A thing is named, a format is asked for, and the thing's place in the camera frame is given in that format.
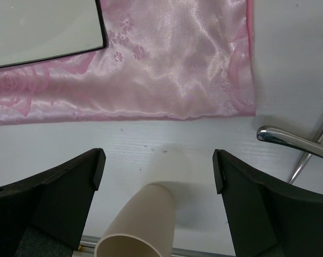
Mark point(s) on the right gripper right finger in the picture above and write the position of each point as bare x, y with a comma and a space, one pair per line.
267, 216

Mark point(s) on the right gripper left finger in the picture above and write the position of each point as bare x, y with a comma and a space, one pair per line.
45, 214

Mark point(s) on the beige cup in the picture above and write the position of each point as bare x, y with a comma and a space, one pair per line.
149, 216

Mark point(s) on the pink satin cloth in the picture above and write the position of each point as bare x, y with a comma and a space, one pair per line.
165, 60

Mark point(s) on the square white plate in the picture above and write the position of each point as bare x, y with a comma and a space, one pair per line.
34, 31

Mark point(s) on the silver knife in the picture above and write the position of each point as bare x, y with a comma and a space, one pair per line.
281, 137

